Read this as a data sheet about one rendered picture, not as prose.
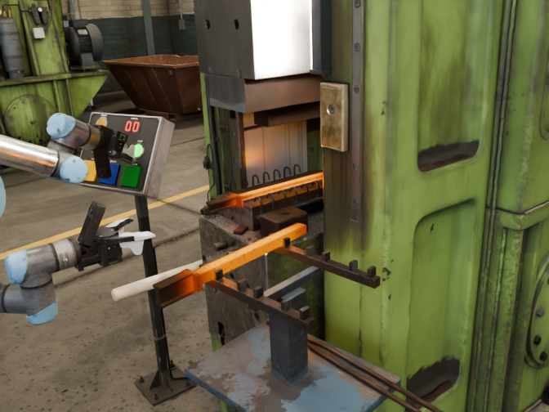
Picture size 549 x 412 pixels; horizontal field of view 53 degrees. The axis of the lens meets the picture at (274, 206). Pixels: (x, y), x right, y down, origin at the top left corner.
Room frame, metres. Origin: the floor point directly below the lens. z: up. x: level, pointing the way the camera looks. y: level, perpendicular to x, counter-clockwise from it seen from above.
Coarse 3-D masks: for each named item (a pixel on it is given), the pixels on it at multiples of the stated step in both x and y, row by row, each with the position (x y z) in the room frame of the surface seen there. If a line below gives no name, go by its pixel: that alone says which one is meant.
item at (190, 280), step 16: (272, 240) 1.16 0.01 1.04; (240, 256) 1.08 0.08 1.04; (256, 256) 1.12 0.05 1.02; (192, 272) 1.00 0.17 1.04; (208, 272) 1.02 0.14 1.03; (224, 272) 1.05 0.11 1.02; (160, 288) 0.93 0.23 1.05; (176, 288) 0.97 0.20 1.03; (192, 288) 0.99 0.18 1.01; (160, 304) 0.94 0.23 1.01
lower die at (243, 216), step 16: (304, 176) 1.81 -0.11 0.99; (240, 192) 1.66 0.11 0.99; (272, 192) 1.62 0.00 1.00; (288, 192) 1.63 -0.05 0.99; (304, 192) 1.63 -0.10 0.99; (320, 192) 1.67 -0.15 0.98; (240, 208) 1.56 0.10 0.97; (256, 208) 1.52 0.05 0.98; (320, 208) 1.67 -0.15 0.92; (240, 224) 1.57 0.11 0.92; (256, 224) 1.52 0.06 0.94
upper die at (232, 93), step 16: (208, 80) 1.67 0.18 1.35; (224, 80) 1.60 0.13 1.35; (240, 80) 1.53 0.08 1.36; (256, 80) 1.53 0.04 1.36; (272, 80) 1.57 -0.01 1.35; (288, 80) 1.60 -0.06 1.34; (304, 80) 1.63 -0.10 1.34; (320, 80) 1.67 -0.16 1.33; (224, 96) 1.60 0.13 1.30; (240, 96) 1.53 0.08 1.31; (256, 96) 1.53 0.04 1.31; (272, 96) 1.56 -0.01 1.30; (288, 96) 1.60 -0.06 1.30; (304, 96) 1.63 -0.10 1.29
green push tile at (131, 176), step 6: (126, 168) 1.85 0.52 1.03; (132, 168) 1.84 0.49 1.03; (138, 168) 1.83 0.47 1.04; (126, 174) 1.84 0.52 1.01; (132, 174) 1.83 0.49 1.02; (138, 174) 1.82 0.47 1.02; (126, 180) 1.83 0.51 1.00; (132, 180) 1.82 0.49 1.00; (138, 180) 1.81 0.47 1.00; (126, 186) 1.83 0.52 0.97; (132, 186) 1.81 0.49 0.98
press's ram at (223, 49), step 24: (216, 0) 1.60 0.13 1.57; (240, 0) 1.51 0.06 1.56; (264, 0) 1.49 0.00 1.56; (288, 0) 1.54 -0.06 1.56; (216, 24) 1.61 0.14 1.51; (240, 24) 1.51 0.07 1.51; (264, 24) 1.49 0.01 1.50; (288, 24) 1.54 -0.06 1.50; (216, 48) 1.62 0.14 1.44; (240, 48) 1.52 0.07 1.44; (264, 48) 1.49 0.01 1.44; (288, 48) 1.54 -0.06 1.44; (216, 72) 1.63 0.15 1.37; (240, 72) 1.54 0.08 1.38; (264, 72) 1.49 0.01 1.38; (288, 72) 1.54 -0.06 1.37
